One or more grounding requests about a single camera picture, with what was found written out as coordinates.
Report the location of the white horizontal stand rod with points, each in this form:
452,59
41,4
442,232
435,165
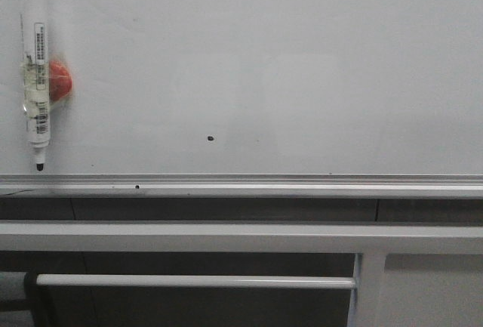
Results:
197,281

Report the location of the white whiteboard with aluminium tray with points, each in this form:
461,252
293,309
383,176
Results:
254,98

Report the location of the red round magnet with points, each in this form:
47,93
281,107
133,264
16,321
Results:
60,81

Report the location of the white black whiteboard marker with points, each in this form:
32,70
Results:
35,70

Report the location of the grey foam padded bar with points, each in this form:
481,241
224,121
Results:
17,286

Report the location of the white metal whiteboard stand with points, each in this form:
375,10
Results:
372,243

